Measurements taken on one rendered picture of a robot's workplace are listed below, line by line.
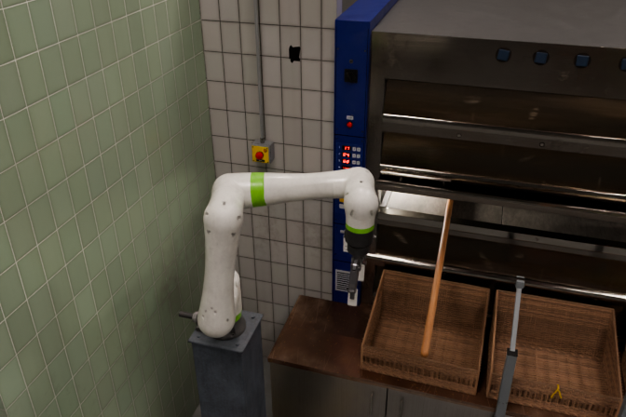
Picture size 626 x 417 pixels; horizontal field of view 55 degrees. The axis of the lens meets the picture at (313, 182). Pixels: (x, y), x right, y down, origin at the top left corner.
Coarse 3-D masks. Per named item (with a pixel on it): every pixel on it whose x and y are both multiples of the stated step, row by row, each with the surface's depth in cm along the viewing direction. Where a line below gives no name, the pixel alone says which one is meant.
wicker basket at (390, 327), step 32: (384, 288) 321; (416, 288) 316; (480, 288) 305; (384, 320) 323; (416, 320) 319; (448, 320) 315; (480, 320) 309; (384, 352) 284; (416, 352) 302; (448, 352) 302; (480, 352) 278; (448, 384) 281
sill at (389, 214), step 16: (384, 208) 311; (432, 224) 302; (464, 224) 297; (480, 224) 297; (496, 224) 296; (528, 240) 290; (544, 240) 288; (560, 240) 285; (576, 240) 284; (592, 240) 284; (608, 240) 284
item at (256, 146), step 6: (252, 144) 303; (258, 144) 303; (264, 144) 302; (270, 144) 303; (252, 150) 304; (258, 150) 303; (270, 150) 303; (252, 156) 306; (264, 156) 304; (270, 156) 304; (258, 162) 307; (264, 162) 305; (270, 162) 306
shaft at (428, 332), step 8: (448, 200) 312; (448, 208) 304; (448, 216) 298; (448, 224) 292; (440, 248) 275; (440, 256) 268; (440, 264) 263; (440, 272) 258; (440, 280) 254; (432, 288) 249; (432, 296) 244; (432, 304) 239; (432, 312) 235; (432, 320) 232; (432, 328) 229; (424, 336) 224; (424, 344) 220; (424, 352) 217
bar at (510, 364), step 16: (368, 256) 276; (384, 256) 274; (448, 272) 267; (464, 272) 265; (480, 272) 263; (544, 288) 257; (560, 288) 254; (576, 288) 253; (512, 320) 258; (512, 336) 254; (512, 352) 251; (512, 368) 253; (624, 400) 246; (496, 416) 268; (624, 416) 247
